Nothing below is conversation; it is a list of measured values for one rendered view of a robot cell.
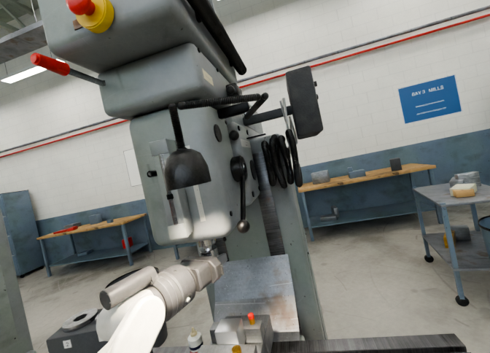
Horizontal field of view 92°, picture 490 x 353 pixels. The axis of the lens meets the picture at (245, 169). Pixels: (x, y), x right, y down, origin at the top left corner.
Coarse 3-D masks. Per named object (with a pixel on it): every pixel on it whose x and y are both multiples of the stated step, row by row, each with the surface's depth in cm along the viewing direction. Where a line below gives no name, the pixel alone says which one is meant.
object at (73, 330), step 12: (84, 312) 74; (96, 312) 72; (72, 324) 68; (84, 324) 68; (60, 336) 66; (72, 336) 65; (84, 336) 65; (96, 336) 65; (48, 348) 65; (60, 348) 65; (72, 348) 65; (84, 348) 65; (96, 348) 65
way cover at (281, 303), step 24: (240, 264) 98; (264, 264) 96; (288, 264) 93; (216, 288) 97; (240, 288) 95; (264, 288) 92; (288, 288) 90; (216, 312) 93; (240, 312) 90; (264, 312) 88; (288, 312) 86; (288, 336) 80
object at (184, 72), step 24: (192, 48) 47; (120, 72) 50; (144, 72) 49; (168, 72) 48; (192, 72) 47; (216, 72) 60; (120, 96) 51; (144, 96) 50; (168, 96) 49; (192, 96) 51; (216, 96) 57
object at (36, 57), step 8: (32, 56) 38; (40, 56) 38; (40, 64) 38; (48, 64) 39; (56, 64) 40; (64, 64) 42; (56, 72) 41; (64, 72) 42; (72, 72) 44; (80, 72) 46; (88, 80) 48; (96, 80) 49; (104, 80) 51
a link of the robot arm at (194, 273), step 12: (180, 264) 58; (192, 264) 56; (204, 264) 55; (216, 264) 55; (180, 276) 49; (192, 276) 52; (204, 276) 53; (216, 276) 55; (180, 288) 47; (192, 288) 50
